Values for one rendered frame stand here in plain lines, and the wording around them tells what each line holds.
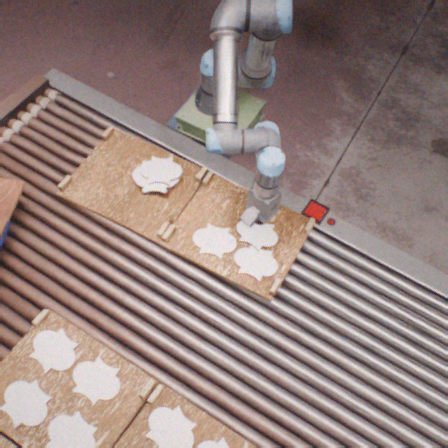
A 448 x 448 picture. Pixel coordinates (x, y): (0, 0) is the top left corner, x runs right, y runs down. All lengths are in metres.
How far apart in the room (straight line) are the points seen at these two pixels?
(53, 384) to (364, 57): 3.10
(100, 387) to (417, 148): 2.55
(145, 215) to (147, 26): 2.37
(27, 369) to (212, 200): 0.82
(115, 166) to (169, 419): 0.92
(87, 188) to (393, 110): 2.30
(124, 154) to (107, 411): 0.93
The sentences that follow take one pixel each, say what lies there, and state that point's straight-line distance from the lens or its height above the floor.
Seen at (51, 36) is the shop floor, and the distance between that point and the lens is 4.28.
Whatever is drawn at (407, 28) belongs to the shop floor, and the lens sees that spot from 4.61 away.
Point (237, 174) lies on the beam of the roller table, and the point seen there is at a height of 0.91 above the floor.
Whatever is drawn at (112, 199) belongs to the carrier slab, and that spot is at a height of 0.94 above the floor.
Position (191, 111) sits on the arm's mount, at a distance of 2.40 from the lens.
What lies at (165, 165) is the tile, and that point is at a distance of 2.18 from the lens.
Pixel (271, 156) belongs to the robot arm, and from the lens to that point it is 1.75.
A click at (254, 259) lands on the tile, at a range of 2.01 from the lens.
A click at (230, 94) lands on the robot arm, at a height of 1.39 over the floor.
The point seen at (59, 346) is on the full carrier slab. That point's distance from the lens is 1.89.
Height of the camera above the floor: 2.66
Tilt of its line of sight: 56 degrees down
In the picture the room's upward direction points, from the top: 6 degrees clockwise
